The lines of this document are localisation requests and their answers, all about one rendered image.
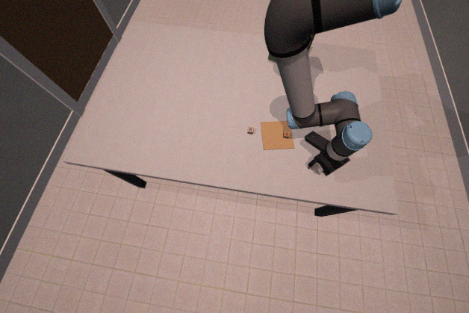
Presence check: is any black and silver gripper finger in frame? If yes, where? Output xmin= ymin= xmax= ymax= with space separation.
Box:
xmin=308 ymin=158 xmax=320 ymax=175

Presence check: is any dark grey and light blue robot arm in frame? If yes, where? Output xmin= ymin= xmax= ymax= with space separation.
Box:
xmin=264 ymin=0 xmax=402 ymax=161

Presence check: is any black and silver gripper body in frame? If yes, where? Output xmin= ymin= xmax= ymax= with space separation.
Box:
xmin=314 ymin=148 xmax=350 ymax=176

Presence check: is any tan flat mat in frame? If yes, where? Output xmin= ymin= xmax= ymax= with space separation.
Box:
xmin=261 ymin=121 xmax=294 ymax=150

